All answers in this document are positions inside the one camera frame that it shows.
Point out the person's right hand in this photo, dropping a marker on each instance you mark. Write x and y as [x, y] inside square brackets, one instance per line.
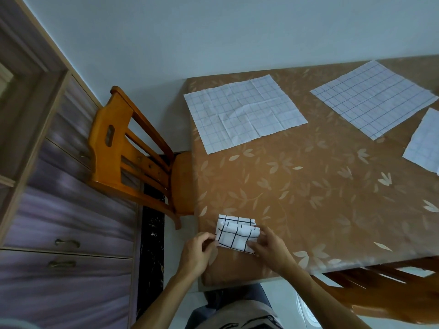
[274, 253]

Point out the person's left hand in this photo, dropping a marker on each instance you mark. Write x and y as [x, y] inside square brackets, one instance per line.
[197, 256]

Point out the grid cloth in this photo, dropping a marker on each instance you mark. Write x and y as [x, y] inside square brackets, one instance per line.
[240, 113]
[372, 97]
[425, 140]
[233, 234]

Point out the person's right forearm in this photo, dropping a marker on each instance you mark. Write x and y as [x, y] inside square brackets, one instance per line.
[326, 298]

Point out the person's left forearm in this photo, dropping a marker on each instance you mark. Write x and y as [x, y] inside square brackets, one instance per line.
[161, 304]

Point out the blue grey trousers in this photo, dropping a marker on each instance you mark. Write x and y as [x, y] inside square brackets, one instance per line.
[233, 294]

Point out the light grey printed shirt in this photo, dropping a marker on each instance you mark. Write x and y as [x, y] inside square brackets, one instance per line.
[243, 313]

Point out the brown floral table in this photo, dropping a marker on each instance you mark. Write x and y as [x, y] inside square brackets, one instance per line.
[326, 195]

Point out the orange wooden chair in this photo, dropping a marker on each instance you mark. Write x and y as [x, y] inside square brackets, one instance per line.
[394, 301]
[99, 154]

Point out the wooden shelf cabinet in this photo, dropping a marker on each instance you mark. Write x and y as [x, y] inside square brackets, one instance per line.
[68, 209]

